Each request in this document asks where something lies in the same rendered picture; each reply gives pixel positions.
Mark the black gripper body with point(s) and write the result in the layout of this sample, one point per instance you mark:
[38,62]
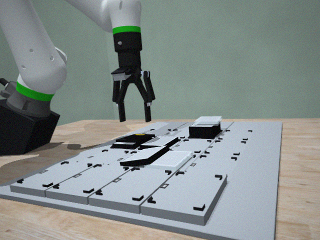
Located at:
[131,59]

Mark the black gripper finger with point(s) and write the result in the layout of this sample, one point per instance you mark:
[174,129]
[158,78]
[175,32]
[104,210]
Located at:
[147,94]
[118,97]

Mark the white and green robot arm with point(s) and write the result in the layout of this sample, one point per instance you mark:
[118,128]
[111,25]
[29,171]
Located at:
[42,70]

